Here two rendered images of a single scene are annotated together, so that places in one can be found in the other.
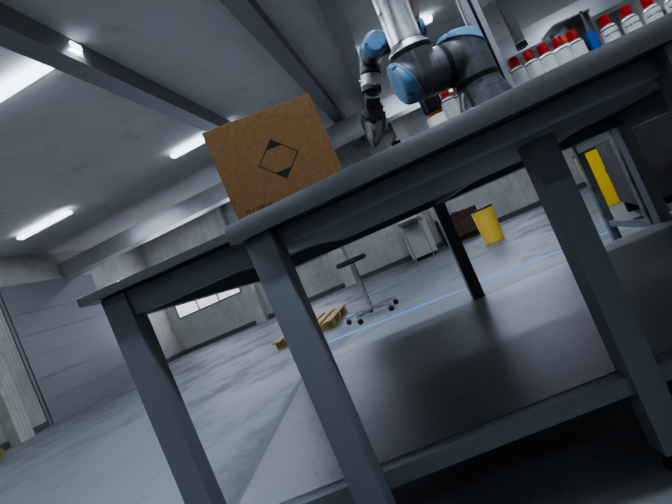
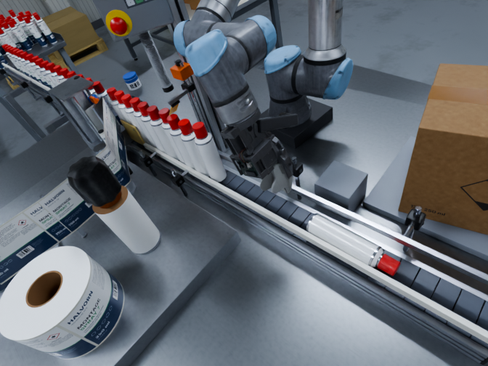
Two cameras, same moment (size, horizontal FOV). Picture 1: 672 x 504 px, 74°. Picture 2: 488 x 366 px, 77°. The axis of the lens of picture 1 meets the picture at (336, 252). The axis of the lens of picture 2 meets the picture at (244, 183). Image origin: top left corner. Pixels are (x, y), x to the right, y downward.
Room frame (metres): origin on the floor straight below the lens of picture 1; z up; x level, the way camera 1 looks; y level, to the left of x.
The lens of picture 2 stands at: (1.93, 0.01, 1.54)
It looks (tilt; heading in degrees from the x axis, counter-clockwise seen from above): 46 degrees down; 230
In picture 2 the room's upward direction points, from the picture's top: 18 degrees counter-clockwise
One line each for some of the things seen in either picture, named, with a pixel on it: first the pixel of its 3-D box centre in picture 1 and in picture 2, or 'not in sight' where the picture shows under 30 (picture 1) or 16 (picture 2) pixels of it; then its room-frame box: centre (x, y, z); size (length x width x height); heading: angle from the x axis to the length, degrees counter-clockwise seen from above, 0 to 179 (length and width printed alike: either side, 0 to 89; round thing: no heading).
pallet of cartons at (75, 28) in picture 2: not in sight; (46, 46); (0.32, -5.25, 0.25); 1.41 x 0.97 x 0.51; 168
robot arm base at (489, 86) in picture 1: (483, 96); (287, 102); (1.18, -0.53, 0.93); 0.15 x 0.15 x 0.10
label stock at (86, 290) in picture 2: not in sight; (66, 301); (2.04, -0.58, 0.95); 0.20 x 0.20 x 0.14
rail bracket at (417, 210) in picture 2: not in sight; (407, 237); (1.51, -0.02, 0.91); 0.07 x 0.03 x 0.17; 176
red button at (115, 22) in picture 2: not in sight; (118, 25); (1.53, -0.74, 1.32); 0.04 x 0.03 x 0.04; 141
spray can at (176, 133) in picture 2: not in sight; (184, 144); (1.54, -0.67, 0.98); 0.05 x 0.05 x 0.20
